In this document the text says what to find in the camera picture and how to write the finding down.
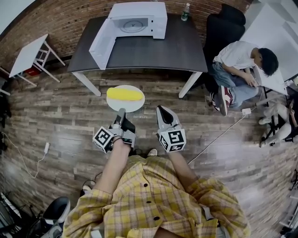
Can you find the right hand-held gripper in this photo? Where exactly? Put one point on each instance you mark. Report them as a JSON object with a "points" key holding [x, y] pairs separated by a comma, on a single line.
{"points": [[173, 139]]}

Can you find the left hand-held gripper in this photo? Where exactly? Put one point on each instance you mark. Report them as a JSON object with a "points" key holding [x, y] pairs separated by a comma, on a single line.
{"points": [[126, 134]]}

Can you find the white round plate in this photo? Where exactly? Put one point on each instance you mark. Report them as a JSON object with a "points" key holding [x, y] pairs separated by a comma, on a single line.
{"points": [[130, 105]]}

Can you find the yellow corn cob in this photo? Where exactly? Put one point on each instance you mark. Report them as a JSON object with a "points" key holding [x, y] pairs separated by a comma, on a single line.
{"points": [[124, 94]]}

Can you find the white microwave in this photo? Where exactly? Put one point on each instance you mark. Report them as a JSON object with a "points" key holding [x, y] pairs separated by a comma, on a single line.
{"points": [[139, 9]]}

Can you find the person's left forearm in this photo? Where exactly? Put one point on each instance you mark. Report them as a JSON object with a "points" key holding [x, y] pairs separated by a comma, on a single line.
{"points": [[111, 167]]}

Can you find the person's right forearm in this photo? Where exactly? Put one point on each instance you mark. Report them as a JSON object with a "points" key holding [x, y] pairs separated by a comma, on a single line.
{"points": [[181, 172]]}

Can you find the person's white shoe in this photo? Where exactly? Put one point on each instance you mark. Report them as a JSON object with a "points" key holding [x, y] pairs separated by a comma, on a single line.
{"points": [[152, 152]]}

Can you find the dark table with white legs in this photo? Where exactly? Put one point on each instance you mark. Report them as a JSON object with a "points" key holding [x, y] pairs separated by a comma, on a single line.
{"points": [[151, 53]]}

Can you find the yellow plaid shirt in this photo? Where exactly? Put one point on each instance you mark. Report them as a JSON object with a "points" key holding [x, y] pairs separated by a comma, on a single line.
{"points": [[151, 204]]}

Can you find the black tripod stand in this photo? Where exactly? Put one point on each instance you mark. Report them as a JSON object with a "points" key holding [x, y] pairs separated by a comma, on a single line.
{"points": [[271, 131]]}

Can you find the green label water bottle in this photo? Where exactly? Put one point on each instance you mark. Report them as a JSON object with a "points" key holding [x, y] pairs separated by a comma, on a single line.
{"points": [[185, 14]]}

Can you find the black office chair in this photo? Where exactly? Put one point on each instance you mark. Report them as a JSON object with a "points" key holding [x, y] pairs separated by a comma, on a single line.
{"points": [[223, 28]]}

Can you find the white side table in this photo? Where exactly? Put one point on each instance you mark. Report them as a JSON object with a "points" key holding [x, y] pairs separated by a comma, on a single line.
{"points": [[28, 55]]}

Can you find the white desk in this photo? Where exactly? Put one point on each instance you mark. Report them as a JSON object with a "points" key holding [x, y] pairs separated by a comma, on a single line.
{"points": [[267, 30]]}

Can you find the white metal rack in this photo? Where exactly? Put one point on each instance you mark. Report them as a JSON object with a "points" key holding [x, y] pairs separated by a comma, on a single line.
{"points": [[291, 216]]}

